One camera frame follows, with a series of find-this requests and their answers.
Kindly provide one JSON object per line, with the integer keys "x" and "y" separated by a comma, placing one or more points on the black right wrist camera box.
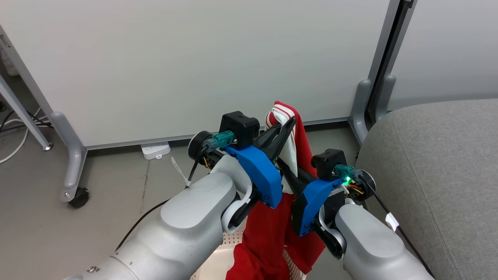
{"x": 328, "y": 163}

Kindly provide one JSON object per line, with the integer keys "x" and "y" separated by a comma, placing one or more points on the white power strip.
{"x": 155, "y": 150}

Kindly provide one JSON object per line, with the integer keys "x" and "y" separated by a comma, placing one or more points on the black caster wheel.
{"x": 79, "y": 198}

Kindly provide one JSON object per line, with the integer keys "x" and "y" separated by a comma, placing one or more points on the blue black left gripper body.
{"x": 260, "y": 175}

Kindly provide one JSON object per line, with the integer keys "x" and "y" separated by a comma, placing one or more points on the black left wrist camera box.
{"x": 239, "y": 128}

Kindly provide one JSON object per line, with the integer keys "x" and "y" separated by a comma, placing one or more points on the long grey partition foot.
{"x": 74, "y": 159}

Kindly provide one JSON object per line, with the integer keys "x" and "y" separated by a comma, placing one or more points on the grey fabric sofa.
{"x": 439, "y": 175}

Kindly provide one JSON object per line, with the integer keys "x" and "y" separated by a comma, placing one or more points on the narrow white partition panel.
{"x": 447, "y": 50}

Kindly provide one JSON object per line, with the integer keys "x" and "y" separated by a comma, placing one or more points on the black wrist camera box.
{"x": 328, "y": 163}
{"x": 239, "y": 128}

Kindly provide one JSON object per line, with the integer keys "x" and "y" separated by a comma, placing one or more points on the red and white garment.
{"x": 268, "y": 233}

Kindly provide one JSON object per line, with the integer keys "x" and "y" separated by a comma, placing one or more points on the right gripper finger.
{"x": 299, "y": 177}
{"x": 293, "y": 188}

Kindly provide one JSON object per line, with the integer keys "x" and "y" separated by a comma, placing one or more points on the slanted grey metal table leg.
{"x": 23, "y": 112}

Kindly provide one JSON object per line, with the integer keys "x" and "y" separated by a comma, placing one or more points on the wide white partition panel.
{"x": 194, "y": 66}

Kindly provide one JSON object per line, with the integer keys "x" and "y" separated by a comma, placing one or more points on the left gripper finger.
{"x": 282, "y": 140}
{"x": 274, "y": 132}

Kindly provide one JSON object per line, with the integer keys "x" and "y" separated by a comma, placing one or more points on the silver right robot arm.
{"x": 369, "y": 245}

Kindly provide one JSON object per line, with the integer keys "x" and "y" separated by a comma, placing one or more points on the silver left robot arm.
{"x": 186, "y": 217}

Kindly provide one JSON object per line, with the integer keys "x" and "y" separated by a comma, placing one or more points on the short grey partition foot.
{"x": 385, "y": 95}
{"x": 360, "y": 112}

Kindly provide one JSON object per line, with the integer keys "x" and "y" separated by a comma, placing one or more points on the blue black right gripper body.
{"x": 309, "y": 206}

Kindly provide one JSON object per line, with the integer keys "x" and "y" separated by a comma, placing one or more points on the cream perforated laundry basket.
{"x": 214, "y": 264}

